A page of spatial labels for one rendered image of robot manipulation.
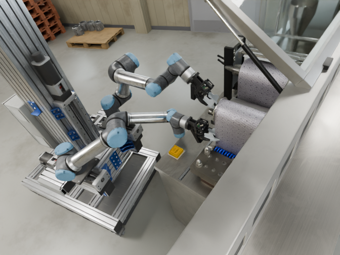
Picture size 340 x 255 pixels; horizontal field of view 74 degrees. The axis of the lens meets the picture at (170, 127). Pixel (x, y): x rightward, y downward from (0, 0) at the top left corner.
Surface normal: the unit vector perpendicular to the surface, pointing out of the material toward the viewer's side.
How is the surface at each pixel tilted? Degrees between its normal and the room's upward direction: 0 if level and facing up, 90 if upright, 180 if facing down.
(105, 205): 0
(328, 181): 0
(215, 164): 0
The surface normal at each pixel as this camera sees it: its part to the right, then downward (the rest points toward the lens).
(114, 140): 0.36, 0.58
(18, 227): -0.17, -0.69
